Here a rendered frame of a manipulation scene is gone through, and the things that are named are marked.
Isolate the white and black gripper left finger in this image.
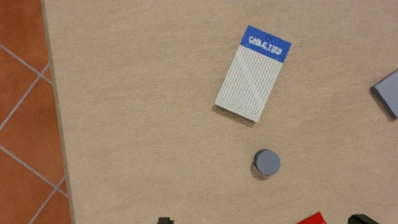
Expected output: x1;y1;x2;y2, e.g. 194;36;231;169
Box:
157;217;174;224

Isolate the red tag with gold chain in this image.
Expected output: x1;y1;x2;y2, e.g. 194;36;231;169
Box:
297;212;326;224

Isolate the grey cylinder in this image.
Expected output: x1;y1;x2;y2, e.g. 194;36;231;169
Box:
253;149;281;175

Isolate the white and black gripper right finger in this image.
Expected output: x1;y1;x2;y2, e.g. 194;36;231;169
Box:
347;214;379;224

